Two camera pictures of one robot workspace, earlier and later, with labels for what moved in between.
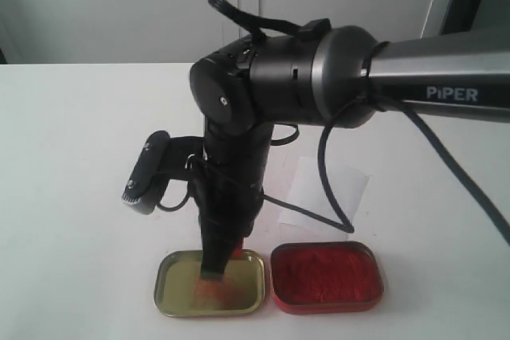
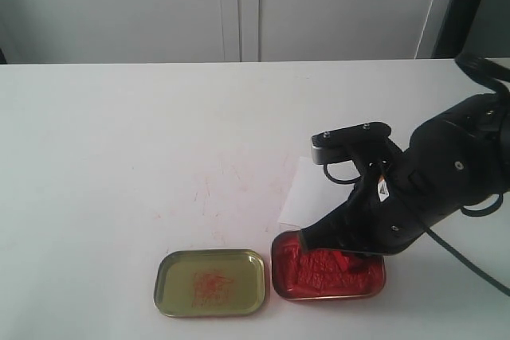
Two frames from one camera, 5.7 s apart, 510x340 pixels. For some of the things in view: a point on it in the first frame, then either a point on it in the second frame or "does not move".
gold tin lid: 180,291 does not move
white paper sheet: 308,192 does not move
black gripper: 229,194 -> 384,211
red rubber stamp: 217,294 -> 355,266
